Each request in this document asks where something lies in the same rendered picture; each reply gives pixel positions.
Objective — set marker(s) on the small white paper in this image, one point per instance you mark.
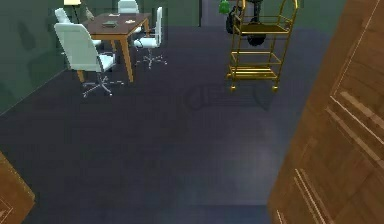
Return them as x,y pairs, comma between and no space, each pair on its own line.
130,21
114,15

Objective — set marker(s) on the green houseplant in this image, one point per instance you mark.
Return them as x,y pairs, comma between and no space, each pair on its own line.
224,6

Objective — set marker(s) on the dark green book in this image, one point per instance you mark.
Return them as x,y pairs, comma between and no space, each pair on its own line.
109,24

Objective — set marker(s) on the black round object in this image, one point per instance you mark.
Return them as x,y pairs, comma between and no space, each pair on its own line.
256,39

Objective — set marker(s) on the brown wooden door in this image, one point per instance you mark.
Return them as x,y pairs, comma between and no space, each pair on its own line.
336,133
11,196

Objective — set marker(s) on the brown wooden table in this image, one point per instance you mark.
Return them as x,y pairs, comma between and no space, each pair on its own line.
115,28

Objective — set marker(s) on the white office chair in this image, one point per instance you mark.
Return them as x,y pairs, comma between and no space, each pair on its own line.
154,40
62,16
128,6
80,50

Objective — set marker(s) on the black round pot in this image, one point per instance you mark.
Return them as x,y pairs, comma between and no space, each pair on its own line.
230,21

